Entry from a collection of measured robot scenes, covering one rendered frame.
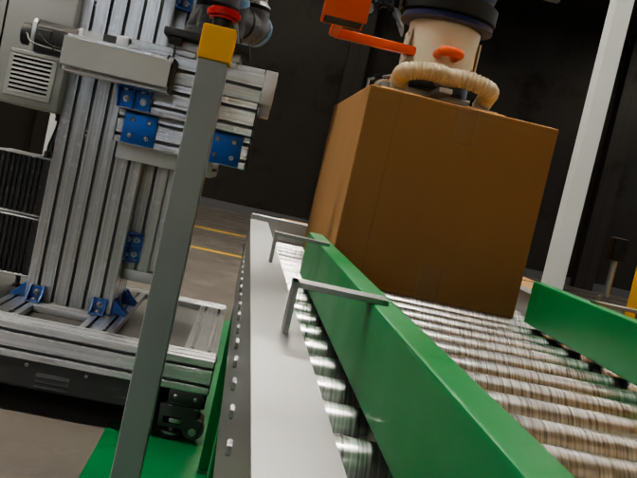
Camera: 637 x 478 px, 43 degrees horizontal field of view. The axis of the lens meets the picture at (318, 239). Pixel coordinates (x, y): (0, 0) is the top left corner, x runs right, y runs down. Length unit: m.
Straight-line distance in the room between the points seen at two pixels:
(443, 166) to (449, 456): 1.23
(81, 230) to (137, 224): 0.16
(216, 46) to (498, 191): 0.64
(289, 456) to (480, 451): 0.10
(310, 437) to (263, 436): 0.03
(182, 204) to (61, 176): 0.80
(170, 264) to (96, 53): 0.63
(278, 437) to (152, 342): 1.26
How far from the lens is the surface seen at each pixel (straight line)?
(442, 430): 0.47
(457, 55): 1.82
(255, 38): 2.82
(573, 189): 5.76
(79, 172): 2.40
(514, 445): 0.39
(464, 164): 1.65
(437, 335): 1.28
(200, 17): 2.19
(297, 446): 0.46
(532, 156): 1.70
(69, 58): 2.09
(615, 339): 1.31
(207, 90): 1.67
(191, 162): 1.67
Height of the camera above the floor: 0.74
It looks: 4 degrees down
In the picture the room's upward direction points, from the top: 13 degrees clockwise
